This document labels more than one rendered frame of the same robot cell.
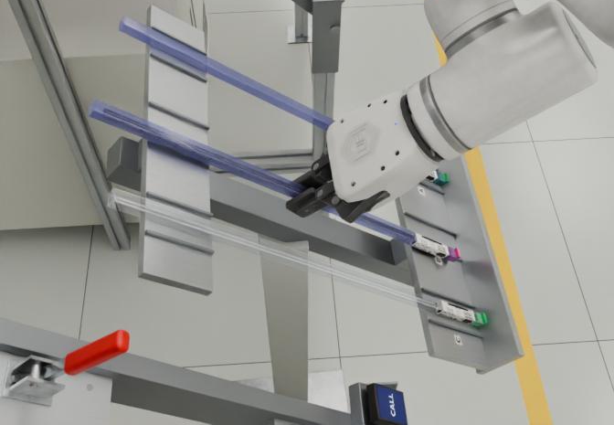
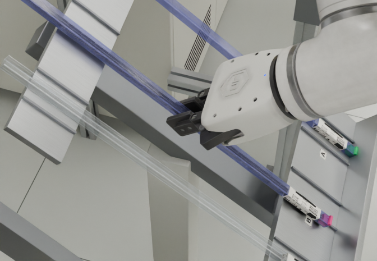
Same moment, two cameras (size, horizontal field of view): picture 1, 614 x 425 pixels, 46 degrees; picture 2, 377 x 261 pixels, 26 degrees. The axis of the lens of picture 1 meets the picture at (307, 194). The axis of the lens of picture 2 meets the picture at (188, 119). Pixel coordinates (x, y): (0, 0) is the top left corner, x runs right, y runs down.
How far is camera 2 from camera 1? 29 cm
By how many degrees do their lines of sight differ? 13
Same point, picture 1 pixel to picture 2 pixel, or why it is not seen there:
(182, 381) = (13, 224)
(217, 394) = (40, 246)
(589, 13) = not seen: outside the picture
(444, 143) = (294, 102)
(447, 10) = not seen: outside the picture
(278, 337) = (160, 248)
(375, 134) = (247, 79)
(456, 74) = (317, 46)
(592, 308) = not seen: outside the picture
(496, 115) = (339, 91)
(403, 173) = (255, 118)
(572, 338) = not seen: outside the picture
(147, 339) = (79, 227)
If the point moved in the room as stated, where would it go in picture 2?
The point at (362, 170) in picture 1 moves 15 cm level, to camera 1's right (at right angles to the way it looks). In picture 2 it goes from (225, 106) to (358, 147)
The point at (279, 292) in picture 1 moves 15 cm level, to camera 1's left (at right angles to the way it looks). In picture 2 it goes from (161, 203) to (67, 170)
